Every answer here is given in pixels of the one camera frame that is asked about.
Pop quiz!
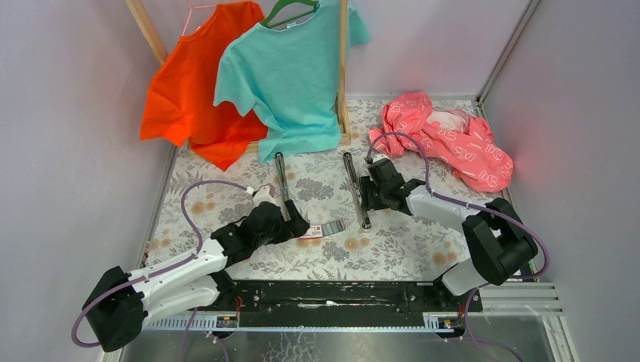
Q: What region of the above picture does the white red staple box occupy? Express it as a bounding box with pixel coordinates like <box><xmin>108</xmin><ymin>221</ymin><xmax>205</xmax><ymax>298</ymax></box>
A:
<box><xmin>300</xmin><ymin>225</ymin><xmax>324</xmax><ymax>239</ymax></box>

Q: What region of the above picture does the beige and black stapler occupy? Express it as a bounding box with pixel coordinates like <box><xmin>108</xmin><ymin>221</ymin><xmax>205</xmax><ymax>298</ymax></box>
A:
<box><xmin>275</xmin><ymin>152</ymin><xmax>293</xmax><ymax>220</ymax></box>

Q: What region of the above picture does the silver staple strip tray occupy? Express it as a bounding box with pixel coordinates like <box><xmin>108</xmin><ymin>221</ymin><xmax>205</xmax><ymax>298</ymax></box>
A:
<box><xmin>321</xmin><ymin>219</ymin><xmax>345</xmax><ymax>237</ymax></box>

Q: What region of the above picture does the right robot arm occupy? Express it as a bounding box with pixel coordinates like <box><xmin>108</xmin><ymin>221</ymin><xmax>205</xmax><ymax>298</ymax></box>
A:
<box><xmin>360</xmin><ymin>156</ymin><xmax>539</xmax><ymax>311</ymax></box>

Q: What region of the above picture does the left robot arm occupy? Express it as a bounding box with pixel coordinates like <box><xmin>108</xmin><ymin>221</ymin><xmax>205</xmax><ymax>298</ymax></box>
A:
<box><xmin>82</xmin><ymin>201</ymin><xmax>310</xmax><ymax>352</ymax></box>

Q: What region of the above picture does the wooden clothes rack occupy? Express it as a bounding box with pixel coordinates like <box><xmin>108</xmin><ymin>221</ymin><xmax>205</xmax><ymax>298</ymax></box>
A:
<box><xmin>125</xmin><ymin>0</ymin><xmax>352</xmax><ymax>146</ymax></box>

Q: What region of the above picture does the floral table mat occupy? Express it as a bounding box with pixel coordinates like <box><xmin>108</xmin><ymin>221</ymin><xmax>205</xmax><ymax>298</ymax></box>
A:
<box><xmin>146</xmin><ymin>100</ymin><xmax>468</xmax><ymax>281</ymax></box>

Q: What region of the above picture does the pink patterned cloth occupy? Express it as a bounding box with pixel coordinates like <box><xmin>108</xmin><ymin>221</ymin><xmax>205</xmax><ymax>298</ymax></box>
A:
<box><xmin>368</xmin><ymin>92</ymin><xmax>514</xmax><ymax>192</ymax></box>

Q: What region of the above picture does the orange t-shirt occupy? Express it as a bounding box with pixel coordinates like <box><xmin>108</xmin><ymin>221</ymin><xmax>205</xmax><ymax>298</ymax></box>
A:
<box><xmin>140</xmin><ymin>1</ymin><xmax>267</xmax><ymax>170</ymax></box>

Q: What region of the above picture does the teal t-shirt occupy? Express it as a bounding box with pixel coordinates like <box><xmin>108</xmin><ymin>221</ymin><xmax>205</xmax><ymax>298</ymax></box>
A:
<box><xmin>214</xmin><ymin>1</ymin><xmax>342</xmax><ymax>163</ymax></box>

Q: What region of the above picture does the green clothes hanger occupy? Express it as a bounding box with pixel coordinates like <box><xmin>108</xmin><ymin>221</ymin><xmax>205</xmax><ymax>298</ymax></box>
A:
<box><xmin>260</xmin><ymin>0</ymin><xmax>320</xmax><ymax>29</ymax></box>

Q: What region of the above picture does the pink clothes hanger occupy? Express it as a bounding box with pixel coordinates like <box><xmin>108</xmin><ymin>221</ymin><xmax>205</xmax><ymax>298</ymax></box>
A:
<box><xmin>181</xmin><ymin>0</ymin><xmax>217</xmax><ymax>36</ymax></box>

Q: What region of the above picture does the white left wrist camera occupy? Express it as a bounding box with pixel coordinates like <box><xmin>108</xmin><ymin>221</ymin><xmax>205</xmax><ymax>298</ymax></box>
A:
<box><xmin>252</xmin><ymin>183</ymin><xmax>277</xmax><ymax>207</ymax></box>

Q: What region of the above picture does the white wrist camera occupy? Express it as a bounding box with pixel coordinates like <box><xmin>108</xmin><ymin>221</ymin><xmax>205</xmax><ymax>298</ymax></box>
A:
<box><xmin>252</xmin><ymin>183</ymin><xmax>277</xmax><ymax>207</ymax></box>
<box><xmin>371</xmin><ymin>154</ymin><xmax>389</xmax><ymax>164</ymax></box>

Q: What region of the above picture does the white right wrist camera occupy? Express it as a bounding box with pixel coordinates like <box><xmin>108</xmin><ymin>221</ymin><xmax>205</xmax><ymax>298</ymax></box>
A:
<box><xmin>371</xmin><ymin>154</ymin><xmax>389</xmax><ymax>164</ymax></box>

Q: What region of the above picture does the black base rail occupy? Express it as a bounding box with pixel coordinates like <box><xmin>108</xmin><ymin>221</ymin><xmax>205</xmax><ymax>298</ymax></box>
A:
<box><xmin>203</xmin><ymin>280</ymin><xmax>483</xmax><ymax>329</ymax></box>

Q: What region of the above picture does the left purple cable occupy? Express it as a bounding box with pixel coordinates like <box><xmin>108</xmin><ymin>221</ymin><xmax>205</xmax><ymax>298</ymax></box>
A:
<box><xmin>70</xmin><ymin>179</ymin><xmax>256</xmax><ymax>362</ymax></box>

